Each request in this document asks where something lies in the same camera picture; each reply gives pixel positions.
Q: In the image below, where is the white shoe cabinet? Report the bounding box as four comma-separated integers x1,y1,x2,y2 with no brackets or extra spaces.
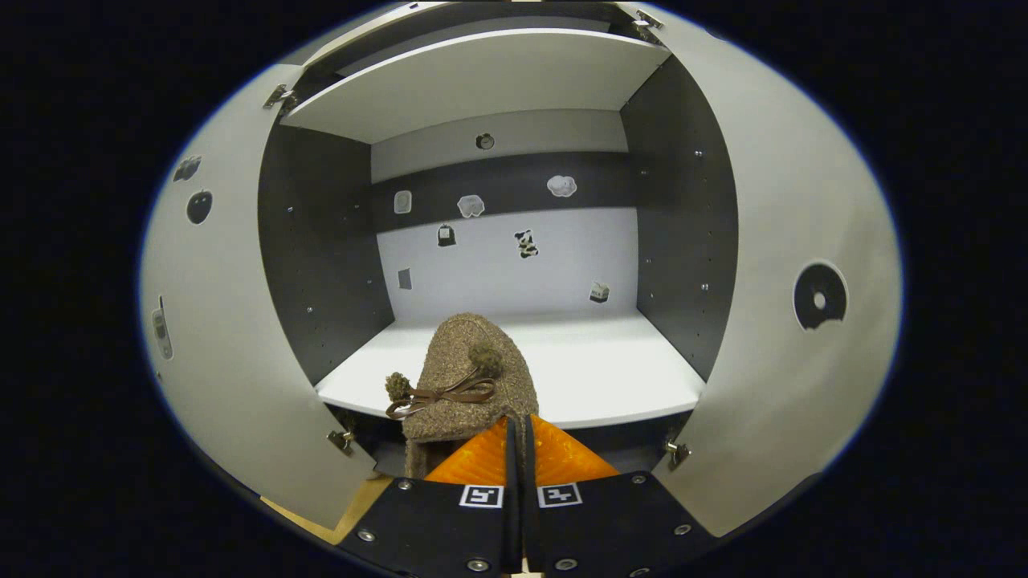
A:
257,0,740,482

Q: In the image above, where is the brown fuzzy shoe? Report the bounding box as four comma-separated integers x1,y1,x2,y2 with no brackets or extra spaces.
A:
385,313,541,481

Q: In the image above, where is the white cabinet door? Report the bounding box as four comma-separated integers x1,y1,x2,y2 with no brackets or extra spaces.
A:
138,64,378,531
618,4,904,539

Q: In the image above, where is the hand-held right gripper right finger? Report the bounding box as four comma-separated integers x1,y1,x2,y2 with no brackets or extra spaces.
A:
524,413,724,578

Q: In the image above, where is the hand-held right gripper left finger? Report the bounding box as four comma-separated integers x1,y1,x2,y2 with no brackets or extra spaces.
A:
337,416,523,576

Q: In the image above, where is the white cabinet shelf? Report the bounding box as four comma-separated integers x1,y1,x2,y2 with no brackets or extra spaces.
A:
279,28,671,145

